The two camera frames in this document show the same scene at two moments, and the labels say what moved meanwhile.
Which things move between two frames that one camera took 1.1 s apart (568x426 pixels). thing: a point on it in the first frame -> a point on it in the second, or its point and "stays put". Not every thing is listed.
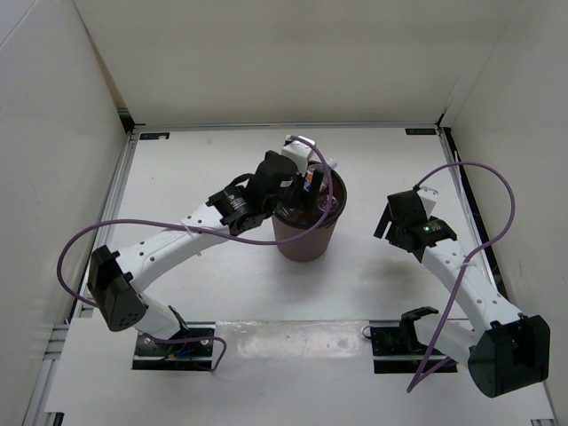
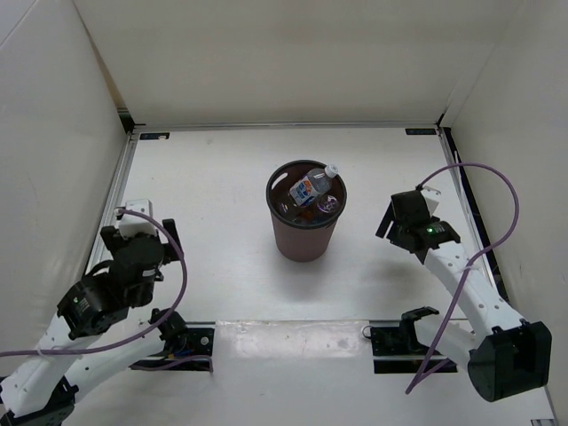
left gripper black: [299, 182] -> [114, 238]
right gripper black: [383, 225] stays put
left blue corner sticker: [153, 136] stays put
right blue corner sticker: [421, 131] stays put
